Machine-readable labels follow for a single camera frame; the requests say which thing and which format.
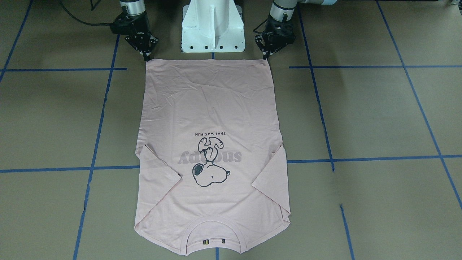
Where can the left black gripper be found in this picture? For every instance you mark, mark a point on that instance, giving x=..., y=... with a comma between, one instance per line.
x=279, y=30

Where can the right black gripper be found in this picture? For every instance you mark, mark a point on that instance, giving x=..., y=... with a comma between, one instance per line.
x=137, y=26

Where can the pink Snoopy t-shirt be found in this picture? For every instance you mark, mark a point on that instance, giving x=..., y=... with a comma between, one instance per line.
x=213, y=168

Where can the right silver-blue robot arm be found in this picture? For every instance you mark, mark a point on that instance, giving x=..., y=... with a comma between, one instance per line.
x=132, y=8

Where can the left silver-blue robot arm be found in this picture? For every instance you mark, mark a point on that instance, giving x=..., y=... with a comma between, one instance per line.
x=283, y=9

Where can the white camera mast pedestal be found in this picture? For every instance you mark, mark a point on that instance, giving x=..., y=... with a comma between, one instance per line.
x=212, y=26

